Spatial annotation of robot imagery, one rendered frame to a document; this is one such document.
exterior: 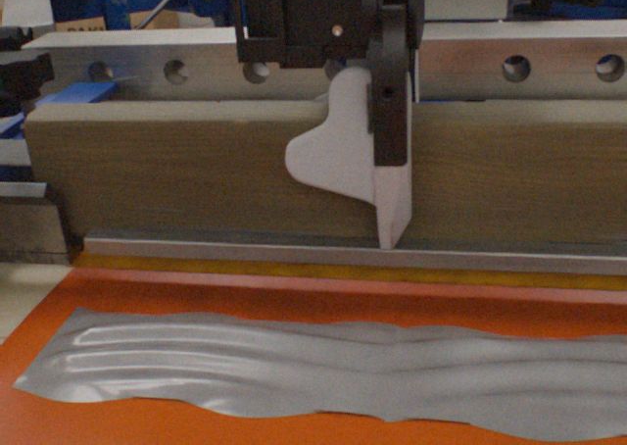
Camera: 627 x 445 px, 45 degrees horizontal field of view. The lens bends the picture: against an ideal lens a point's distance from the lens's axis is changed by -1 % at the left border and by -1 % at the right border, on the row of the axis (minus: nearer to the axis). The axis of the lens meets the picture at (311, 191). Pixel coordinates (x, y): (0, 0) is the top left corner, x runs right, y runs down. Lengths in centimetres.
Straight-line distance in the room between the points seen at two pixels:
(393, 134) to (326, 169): 4
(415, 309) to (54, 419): 19
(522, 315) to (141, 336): 20
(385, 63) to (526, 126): 8
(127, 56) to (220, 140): 28
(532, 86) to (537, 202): 23
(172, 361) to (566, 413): 18
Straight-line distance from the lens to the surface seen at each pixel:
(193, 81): 64
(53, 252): 45
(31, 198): 43
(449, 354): 37
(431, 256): 38
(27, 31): 74
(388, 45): 33
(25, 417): 38
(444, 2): 64
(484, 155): 37
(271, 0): 35
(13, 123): 60
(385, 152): 34
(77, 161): 43
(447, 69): 60
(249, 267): 43
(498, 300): 42
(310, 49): 34
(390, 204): 36
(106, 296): 45
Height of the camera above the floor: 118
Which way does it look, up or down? 25 degrees down
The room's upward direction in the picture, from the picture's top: 4 degrees counter-clockwise
